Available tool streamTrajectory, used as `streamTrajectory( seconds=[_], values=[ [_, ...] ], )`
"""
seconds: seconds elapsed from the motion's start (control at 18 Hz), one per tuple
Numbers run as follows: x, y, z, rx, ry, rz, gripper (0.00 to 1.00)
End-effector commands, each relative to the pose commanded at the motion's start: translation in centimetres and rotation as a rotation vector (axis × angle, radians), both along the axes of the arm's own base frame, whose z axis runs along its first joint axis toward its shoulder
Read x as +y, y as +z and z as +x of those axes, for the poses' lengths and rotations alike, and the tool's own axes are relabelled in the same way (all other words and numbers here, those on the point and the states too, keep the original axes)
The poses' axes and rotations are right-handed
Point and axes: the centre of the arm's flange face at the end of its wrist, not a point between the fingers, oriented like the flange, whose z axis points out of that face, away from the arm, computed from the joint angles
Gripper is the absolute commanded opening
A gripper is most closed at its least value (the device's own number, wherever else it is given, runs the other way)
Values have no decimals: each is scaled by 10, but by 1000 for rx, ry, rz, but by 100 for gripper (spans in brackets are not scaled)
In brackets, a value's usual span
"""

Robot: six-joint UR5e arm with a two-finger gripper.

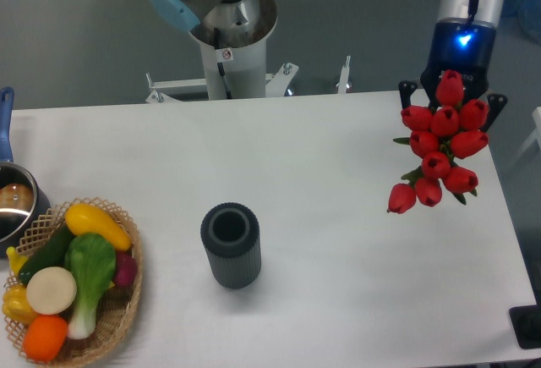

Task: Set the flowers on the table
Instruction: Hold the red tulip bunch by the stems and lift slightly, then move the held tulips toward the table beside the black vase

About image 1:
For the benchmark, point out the yellow banana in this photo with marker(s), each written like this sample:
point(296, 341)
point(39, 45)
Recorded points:
point(15, 260)

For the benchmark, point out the woven wicker basket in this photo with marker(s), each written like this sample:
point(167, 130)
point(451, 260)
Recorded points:
point(117, 308)

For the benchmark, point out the red radish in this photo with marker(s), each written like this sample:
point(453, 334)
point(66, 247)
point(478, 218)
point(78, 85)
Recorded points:
point(126, 270)

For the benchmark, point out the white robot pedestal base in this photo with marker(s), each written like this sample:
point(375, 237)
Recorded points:
point(232, 37)

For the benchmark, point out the blue handled saucepan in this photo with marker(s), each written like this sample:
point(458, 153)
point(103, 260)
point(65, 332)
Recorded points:
point(22, 200)

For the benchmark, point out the yellow bell pepper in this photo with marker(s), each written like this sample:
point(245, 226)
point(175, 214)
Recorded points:
point(16, 306)

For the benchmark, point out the green bok choy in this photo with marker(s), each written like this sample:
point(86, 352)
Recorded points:
point(91, 260)

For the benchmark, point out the dark green cucumber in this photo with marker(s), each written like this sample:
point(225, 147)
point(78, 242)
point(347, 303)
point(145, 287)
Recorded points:
point(50, 254)

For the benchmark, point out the orange fruit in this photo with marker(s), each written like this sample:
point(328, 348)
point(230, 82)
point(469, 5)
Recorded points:
point(45, 337)

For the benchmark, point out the red tulip bouquet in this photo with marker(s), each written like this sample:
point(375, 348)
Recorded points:
point(440, 137)

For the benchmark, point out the dark grey ribbed vase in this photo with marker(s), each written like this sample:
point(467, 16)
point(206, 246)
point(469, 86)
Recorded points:
point(230, 233)

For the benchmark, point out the cream round disc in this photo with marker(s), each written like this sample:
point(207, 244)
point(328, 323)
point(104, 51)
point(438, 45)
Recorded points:
point(51, 291)

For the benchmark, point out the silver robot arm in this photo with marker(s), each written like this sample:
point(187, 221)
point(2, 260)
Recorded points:
point(469, 12)

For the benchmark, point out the black device at edge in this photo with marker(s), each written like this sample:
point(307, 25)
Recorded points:
point(526, 325)

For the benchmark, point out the yellow squash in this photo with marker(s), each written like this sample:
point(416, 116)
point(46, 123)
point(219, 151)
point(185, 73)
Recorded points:
point(84, 218)

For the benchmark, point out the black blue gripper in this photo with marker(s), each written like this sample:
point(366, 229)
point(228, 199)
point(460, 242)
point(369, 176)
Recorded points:
point(466, 49)

